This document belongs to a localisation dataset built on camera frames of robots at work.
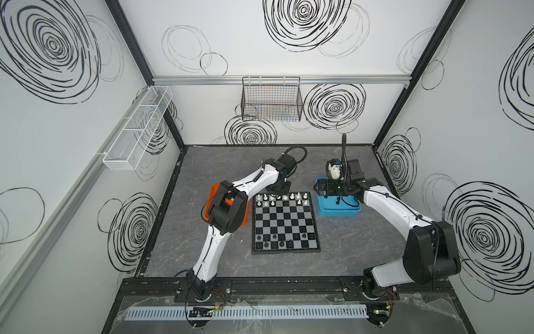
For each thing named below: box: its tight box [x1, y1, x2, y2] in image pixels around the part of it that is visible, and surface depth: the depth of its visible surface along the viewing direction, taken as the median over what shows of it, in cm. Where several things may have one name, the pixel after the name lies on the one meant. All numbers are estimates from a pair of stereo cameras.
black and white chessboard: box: [251, 191, 322, 254], surface depth 91 cm
